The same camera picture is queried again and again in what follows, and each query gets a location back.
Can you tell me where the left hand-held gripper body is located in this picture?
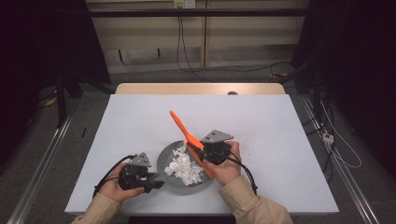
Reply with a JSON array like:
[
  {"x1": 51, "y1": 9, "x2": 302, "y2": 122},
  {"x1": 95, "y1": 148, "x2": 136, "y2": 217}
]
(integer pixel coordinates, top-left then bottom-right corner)
[{"x1": 118, "y1": 151, "x2": 159, "y2": 194}]

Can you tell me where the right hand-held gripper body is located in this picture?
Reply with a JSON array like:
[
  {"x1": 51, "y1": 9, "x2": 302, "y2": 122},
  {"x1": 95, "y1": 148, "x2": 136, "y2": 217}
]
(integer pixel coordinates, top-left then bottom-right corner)
[{"x1": 201, "y1": 129, "x2": 235, "y2": 166}]

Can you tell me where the grey dustpan with orange edge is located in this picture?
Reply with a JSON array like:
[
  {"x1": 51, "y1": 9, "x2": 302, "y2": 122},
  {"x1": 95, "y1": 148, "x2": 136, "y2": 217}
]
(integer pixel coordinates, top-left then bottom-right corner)
[{"x1": 151, "y1": 140, "x2": 217, "y2": 196}]

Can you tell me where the pile of white paper scraps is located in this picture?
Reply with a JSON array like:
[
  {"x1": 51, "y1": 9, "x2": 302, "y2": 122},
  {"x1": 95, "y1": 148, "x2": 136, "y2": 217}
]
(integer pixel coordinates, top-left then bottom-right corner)
[{"x1": 163, "y1": 143, "x2": 205, "y2": 187}]

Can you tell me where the orange brush with grey bristles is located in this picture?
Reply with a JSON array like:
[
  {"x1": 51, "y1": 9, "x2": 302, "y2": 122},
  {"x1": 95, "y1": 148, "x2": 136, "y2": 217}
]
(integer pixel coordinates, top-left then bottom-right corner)
[{"x1": 169, "y1": 109, "x2": 205, "y2": 151}]

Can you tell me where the person's right hand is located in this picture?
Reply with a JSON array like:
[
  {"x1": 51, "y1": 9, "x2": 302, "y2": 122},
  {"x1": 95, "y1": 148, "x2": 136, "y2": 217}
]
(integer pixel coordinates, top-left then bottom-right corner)
[{"x1": 203, "y1": 140, "x2": 243, "y2": 188}]

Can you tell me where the person's left hand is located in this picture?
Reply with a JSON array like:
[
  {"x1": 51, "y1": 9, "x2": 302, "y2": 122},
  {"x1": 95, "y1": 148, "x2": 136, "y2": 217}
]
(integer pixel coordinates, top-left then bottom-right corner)
[{"x1": 98, "y1": 162, "x2": 146, "y2": 204}]

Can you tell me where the white table cover board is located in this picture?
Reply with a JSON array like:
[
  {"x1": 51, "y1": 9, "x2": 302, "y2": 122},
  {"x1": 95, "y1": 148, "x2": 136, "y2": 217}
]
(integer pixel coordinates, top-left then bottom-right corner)
[{"x1": 64, "y1": 93, "x2": 340, "y2": 217}]

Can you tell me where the wooden table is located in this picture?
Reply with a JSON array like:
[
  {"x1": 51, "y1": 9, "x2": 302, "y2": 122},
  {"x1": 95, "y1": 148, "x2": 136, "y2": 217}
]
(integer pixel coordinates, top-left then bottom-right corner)
[{"x1": 115, "y1": 82, "x2": 287, "y2": 95}]

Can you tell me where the black metal stand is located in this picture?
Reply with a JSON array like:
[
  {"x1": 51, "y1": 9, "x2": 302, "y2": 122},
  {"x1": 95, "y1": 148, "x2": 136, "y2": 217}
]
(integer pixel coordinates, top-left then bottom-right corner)
[
  {"x1": 55, "y1": 72, "x2": 68, "y2": 129},
  {"x1": 312, "y1": 69, "x2": 322, "y2": 118}
]

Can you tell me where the black horizontal bar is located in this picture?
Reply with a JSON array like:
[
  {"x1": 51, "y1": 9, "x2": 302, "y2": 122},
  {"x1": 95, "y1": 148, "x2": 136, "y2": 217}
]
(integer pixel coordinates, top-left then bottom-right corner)
[{"x1": 88, "y1": 8, "x2": 312, "y2": 18}]

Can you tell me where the black curtain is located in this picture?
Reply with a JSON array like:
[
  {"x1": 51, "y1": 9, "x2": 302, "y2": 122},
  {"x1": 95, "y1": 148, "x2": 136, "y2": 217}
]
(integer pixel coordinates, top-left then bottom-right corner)
[
  {"x1": 0, "y1": 0, "x2": 112, "y2": 157},
  {"x1": 290, "y1": 0, "x2": 396, "y2": 171}
]

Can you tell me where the right hand-held gripper cable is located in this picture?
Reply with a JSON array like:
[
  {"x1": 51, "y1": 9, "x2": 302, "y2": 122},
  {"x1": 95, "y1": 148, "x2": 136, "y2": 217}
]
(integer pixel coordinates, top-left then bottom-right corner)
[{"x1": 214, "y1": 149, "x2": 260, "y2": 197}]

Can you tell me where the black floor cable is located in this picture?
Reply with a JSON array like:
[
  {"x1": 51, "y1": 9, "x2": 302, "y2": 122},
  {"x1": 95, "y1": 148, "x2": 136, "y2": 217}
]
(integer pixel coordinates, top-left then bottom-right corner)
[{"x1": 199, "y1": 61, "x2": 292, "y2": 74}]

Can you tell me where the aluminium floor rail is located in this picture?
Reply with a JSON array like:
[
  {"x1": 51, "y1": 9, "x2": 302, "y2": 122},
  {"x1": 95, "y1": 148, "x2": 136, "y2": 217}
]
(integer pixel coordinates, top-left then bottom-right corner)
[
  {"x1": 7, "y1": 115, "x2": 76, "y2": 224},
  {"x1": 299, "y1": 93, "x2": 381, "y2": 224}
]

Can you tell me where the black hanging wall cable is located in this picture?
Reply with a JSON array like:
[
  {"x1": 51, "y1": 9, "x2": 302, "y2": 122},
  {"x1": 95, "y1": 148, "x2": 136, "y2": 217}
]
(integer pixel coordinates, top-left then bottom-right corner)
[{"x1": 176, "y1": 15, "x2": 217, "y2": 84}]

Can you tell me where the white floor cable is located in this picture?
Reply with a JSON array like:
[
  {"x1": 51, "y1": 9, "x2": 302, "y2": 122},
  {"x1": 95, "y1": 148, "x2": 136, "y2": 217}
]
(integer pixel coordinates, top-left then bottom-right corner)
[{"x1": 320, "y1": 99, "x2": 362, "y2": 170}]

